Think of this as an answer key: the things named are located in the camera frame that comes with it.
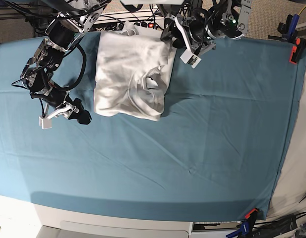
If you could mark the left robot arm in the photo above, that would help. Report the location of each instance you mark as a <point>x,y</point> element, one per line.
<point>225,18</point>

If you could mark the white T-shirt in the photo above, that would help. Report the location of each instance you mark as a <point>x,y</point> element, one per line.
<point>133,72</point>

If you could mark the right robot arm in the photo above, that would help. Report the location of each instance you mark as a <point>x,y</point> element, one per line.
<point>74,20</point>

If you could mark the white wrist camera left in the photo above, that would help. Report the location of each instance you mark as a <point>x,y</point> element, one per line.
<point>189,58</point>

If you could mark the blue table cloth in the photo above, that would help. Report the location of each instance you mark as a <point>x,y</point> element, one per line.
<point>215,155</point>

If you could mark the black power strip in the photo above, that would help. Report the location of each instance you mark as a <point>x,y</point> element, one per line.
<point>141,26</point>

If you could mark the blue black clamp top right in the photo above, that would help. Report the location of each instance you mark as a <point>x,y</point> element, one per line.
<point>287,30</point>

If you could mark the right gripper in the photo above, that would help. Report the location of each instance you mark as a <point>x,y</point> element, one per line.
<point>62,104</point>

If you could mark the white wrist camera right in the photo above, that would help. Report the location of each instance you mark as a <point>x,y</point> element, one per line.
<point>45,123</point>

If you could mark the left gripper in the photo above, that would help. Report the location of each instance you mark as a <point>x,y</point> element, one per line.
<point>187,32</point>

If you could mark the blue orange clamp bottom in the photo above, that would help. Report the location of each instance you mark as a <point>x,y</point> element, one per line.
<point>246,227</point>

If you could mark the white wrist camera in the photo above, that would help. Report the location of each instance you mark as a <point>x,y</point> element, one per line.
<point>189,58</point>
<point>45,123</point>

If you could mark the orange black clamp top right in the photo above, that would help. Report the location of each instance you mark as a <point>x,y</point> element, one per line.
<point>297,50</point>

